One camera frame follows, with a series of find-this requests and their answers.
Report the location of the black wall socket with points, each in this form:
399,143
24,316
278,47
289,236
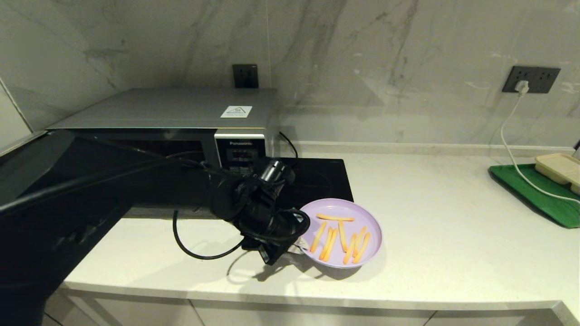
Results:
511,76
245,76
546,80

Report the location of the silver Panasonic microwave oven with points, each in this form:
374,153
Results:
172,106

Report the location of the yellow french fry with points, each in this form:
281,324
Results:
318,237
343,236
331,244
326,244
361,246
335,218
350,249

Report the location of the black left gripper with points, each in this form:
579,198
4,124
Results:
274,235

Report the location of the purple round plate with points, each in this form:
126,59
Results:
362,213

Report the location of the white power plug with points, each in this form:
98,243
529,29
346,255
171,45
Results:
521,87

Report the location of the grey cabinet door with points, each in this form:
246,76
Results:
489,318
312,316

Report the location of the beige food container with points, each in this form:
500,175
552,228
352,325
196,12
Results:
558,167

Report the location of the white triangle warning sticker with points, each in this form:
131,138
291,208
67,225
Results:
236,111

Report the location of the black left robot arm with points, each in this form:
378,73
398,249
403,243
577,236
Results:
90,190

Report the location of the black induction cooktop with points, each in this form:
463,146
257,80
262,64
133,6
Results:
326,181

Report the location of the green plastic tray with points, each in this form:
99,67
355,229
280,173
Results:
553,208

